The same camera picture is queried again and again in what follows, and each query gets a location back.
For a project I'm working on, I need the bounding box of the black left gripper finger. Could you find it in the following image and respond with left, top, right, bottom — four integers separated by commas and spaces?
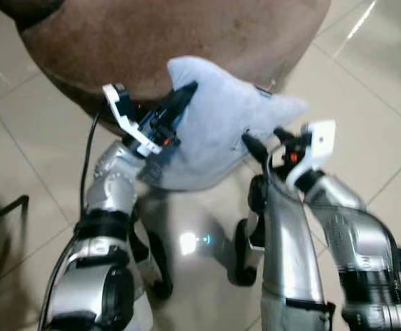
161, 81, 199, 119

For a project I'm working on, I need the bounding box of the light grey pillow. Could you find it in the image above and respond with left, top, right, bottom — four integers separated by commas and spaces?
137, 55, 311, 192

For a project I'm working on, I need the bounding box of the brown fabric sofa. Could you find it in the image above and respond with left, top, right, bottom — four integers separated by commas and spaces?
0, 0, 333, 133

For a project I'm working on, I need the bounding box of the silver right robot leg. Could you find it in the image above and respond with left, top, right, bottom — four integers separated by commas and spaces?
234, 174, 336, 331

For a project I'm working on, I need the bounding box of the silver robot leg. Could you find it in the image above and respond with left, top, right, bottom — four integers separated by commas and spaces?
234, 174, 336, 331
118, 186, 175, 301

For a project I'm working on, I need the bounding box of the silver left robot leg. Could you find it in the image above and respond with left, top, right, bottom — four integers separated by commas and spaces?
118, 186, 175, 301

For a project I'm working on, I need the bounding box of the black metal bar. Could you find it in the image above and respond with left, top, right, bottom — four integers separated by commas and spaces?
0, 194, 30, 232

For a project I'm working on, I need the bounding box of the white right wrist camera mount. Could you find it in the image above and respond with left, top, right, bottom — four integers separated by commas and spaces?
285, 121, 338, 191

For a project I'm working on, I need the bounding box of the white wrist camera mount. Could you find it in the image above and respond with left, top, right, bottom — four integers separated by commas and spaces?
103, 83, 162, 157
285, 121, 338, 191

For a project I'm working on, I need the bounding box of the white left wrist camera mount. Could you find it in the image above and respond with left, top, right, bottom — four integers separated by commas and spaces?
103, 83, 162, 157

